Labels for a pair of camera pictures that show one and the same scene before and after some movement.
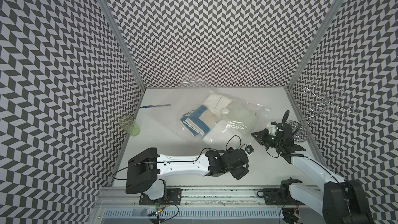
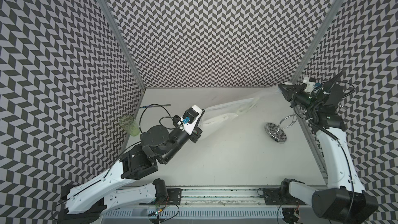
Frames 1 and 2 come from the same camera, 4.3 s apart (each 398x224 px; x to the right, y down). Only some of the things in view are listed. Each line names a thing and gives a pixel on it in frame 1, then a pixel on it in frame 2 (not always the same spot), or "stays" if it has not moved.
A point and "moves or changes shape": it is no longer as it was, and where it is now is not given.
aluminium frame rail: x=129 y=197 stays
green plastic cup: x=127 y=122 stays
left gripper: x=240 y=172 → x=193 y=137
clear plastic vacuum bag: x=222 y=118 moves or changes shape
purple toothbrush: x=149 y=106 stays
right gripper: x=260 y=136 → x=291 y=94
